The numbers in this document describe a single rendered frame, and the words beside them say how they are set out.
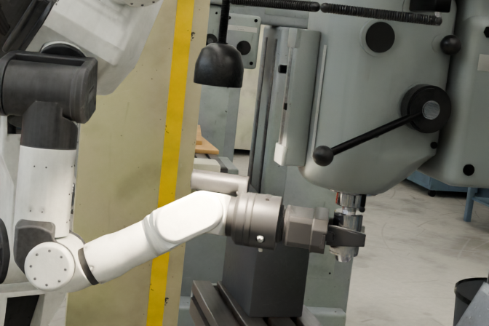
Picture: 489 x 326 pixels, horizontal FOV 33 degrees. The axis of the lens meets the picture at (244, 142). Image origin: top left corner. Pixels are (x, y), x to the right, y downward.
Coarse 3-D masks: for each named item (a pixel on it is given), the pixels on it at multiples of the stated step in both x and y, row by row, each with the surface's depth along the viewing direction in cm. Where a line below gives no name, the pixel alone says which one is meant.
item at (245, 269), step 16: (240, 256) 177; (256, 256) 168; (272, 256) 169; (288, 256) 170; (304, 256) 171; (224, 272) 188; (240, 272) 177; (256, 272) 168; (272, 272) 169; (288, 272) 170; (304, 272) 171; (240, 288) 176; (256, 288) 169; (272, 288) 170; (288, 288) 171; (304, 288) 172; (240, 304) 175; (256, 304) 169; (272, 304) 170; (288, 304) 171
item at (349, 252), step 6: (336, 222) 130; (342, 222) 129; (348, 222) 129; (354, 222) 129; (360, 222) 130; (348, 228) 129; (354, 228) 129; (360, 228) 130; (330, 246) 131; (336, 246) 130; (330, 252) 131; (336, 252) 130; (342, 252) 129; (348, 252) 129; (354, 252) 130
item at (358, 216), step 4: (340, 208) 132; (336, 212) 130; (340, 212) 129; (344, 212) 130; (356, 212) 130; (360, 212) 131; (336, 216) 130; (340, 216) 129; (344, 216) 129; (348, 216) 129; (352, 216) 129; (356, 216) 129; (360, 216) 129; (352, 220) 129; (356, 220) 129; (360, 220) 129
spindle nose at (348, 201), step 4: (336, 192) 130; (336, 196) 130; (340, 196) 129; (344, 196) 128; (348, 196) 128; (352, 196) 128; (356, 196) 128; (360, 196) 128; (336, 200) 130; (340, 200) 129; (344, 200) 128; (348, 200) 128; (352, 200) 128; (356, 200) 128; (360, 200) 128; (340, 204) 129; (344, 204) 129; (348, 204) 128; (352, 204) 128; (356, 204) 128
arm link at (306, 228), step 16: (256, 208) 129; (272, 208) 129; (288, 208) 131; (304, 208) 134; (320, 208) 135; (256, 224) 128; (272, 224) 128; (288, 224) 128; (304, 224) 128; (320, 224) 126; (256, 240) 130; (272, 240) 129; (288, 240) 128; (304, 240) 128; (320, 240) 126
